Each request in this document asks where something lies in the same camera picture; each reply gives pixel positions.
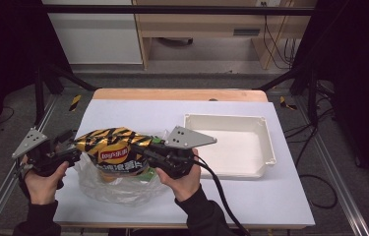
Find dark curtain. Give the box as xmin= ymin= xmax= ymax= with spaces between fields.
xmin=0 ymin=0 xmax=75 ymax=151
xmin=291 ymin=0 xmax=369 ymax=201

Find black looped floor cable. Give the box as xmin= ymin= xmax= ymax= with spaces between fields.
xmin=299 ymin=174 xmax=339 ymax=210

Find black and gold chip bag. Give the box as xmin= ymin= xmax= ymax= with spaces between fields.
xmin=74 ymin=127 xmax=155 ymax=183

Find person's left hand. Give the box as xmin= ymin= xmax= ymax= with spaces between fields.
xmin=21 ymin=155 xmax=70 ymax=206

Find bundle of black floor cables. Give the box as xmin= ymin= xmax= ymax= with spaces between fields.
xmin=283 ymin=82 xmax=338 ymax=168

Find black metal stand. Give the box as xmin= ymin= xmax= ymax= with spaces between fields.
xmin=33 ymin=62 xmax=97 ymax=126
xmin=254 ymin=63 xmax=321 ymax=127

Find person's right hand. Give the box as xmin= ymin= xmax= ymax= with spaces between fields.
xmin=154 ymin=147 xmax=203 ymax=203

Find white table mat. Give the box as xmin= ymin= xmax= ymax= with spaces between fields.
xmin=53 ymin=99 xmax=317 ymax=228

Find thin black floor cable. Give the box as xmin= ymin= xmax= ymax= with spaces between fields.
xmin=0 ymin=105 xmax=16 ymax=126

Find black hanging desk cables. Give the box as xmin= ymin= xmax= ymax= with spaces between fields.
xmin=260 ymin=1 xmax=299 ymax=70

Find black metal crossbar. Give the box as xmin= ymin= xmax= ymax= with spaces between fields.
xmin=42 ymin=4 xmax=316 ymax=17

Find white plastic tray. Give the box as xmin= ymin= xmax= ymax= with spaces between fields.
xmin=183 ymin=113 xmax=277 ymax=180

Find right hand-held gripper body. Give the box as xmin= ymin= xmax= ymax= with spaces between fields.
xmin=149 ymin=125 xmax=218 ymax=180

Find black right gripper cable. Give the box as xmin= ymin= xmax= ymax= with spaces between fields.
xmin=193 ymin=155 xmax=252 ymax=236

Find yellow and black tape strip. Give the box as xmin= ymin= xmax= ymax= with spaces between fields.
xmin=68 ymin=93 xmax=82 ymax=112
xmin=278 ymin=95 xmax=298 ymax=111

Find white cabinet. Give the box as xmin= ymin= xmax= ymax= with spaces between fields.
xmin=42 ymin=0 xmax=144 ymax=66

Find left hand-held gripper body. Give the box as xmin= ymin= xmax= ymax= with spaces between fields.
xmin=11 ymin=127 xmax=82 ymax=178

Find light wooden desk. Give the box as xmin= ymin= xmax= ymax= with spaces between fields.
xmin=132 ymin=0 xmax=318 ymax=71

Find wooden table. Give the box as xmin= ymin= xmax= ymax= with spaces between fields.
xmin=53 ymin=88 xmax=308 ymax=230

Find clear plastic bag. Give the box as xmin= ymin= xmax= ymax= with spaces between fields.
xmin=73 ymin=129 xmax=173 ymax=207

